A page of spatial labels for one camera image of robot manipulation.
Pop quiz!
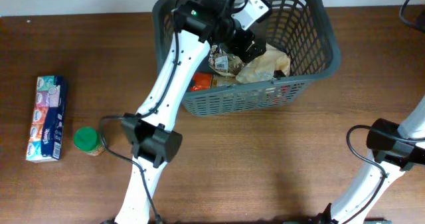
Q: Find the clear brown snack bag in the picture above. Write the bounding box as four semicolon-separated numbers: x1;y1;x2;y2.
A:
209;45;246;77

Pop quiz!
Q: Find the beige paper bag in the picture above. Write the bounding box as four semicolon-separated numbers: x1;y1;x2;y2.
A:
236;44;291;84

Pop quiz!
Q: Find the orange pasta packet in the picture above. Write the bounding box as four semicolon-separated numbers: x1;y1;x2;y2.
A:
189;72;290;106

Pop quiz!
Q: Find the green round lid jar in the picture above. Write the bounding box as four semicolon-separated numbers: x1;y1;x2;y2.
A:
73;127;104;156

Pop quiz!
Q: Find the blue tissue multipack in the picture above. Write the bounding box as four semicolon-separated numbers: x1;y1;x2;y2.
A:
25;76;68;163

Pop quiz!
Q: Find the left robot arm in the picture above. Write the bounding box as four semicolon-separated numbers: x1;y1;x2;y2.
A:
100;0;270;223

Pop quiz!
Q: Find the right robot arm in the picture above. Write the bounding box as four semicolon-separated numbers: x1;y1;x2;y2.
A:
310;100;424;224

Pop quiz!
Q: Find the grey plastic shopping basket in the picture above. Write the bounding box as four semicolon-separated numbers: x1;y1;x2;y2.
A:
151;0;342;118

